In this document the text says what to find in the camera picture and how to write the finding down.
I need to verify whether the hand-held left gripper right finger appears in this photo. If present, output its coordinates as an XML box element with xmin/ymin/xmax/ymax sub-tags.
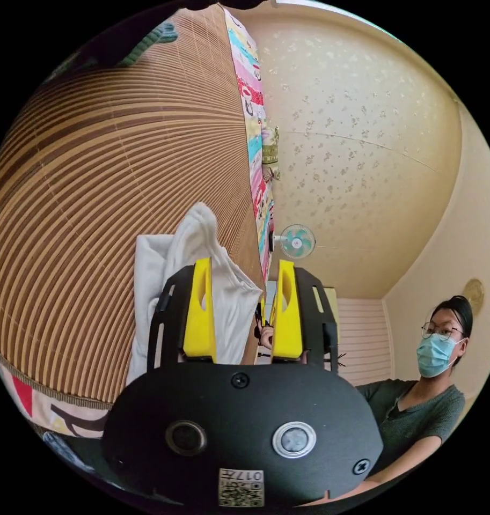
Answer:
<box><xmin>270</xmin><ymin>259</ymin><xmax>305</xmax><ymax>359</ymax></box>

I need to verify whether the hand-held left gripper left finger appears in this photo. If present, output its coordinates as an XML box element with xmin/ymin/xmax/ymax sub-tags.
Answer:
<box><xmin>183</xmin><ymin>257</ymin><xmax>217</xmax><ymax>358</ymax></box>

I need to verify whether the white long sleeve shirt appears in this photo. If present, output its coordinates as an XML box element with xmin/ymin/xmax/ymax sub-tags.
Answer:
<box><xmin>126</xmin><ymin>202</ymin><xmax>266</xmax><ymax>387</ymax></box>

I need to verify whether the person's left forearm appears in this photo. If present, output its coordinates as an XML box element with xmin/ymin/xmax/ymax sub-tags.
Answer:
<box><xmin>297</xmin><ymin>436</ymin><xmax>435</xmax><ymax>509</ymax></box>

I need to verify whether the white slatted cupboard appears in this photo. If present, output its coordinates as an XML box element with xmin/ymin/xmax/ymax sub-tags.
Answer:
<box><xmin>336</xmin><ymin>297</ymin><xmax>392</xmax><ymax>385</ymax></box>

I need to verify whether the person's body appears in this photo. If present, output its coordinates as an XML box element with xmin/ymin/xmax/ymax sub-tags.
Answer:
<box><xmin>355</xmin><ymin>296</ymin><xmax>475</xmax><ymax>483</ymax></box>

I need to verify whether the bed with woven mat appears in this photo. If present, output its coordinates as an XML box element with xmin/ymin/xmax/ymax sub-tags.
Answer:
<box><xmin>0</xmin><ymin>4</ymin><xmax>281</xmax><ymax>440</ymax></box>

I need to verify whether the small white wall fan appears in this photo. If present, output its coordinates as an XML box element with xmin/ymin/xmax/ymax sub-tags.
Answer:
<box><xmin>272</xmin><ymin>224</ymin><xmax>317</xmax><ymax>259</ymax></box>

